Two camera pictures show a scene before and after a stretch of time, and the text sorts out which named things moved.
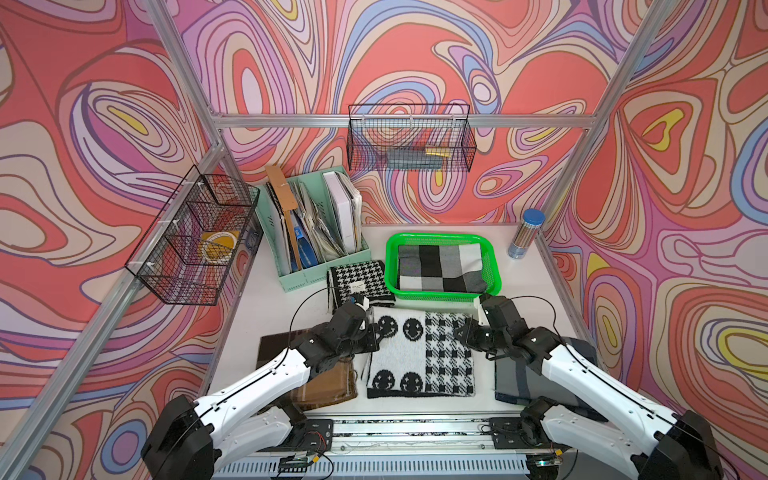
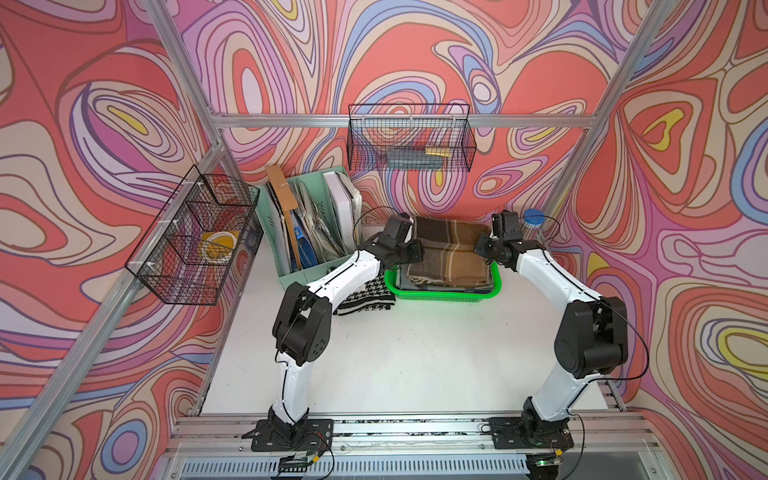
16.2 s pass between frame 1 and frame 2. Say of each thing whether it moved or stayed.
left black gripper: moved
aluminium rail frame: stayed
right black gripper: moved
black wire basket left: stayed
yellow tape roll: stayed
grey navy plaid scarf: moved
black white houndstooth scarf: stayed
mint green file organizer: stayed
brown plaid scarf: moved
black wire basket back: stayed
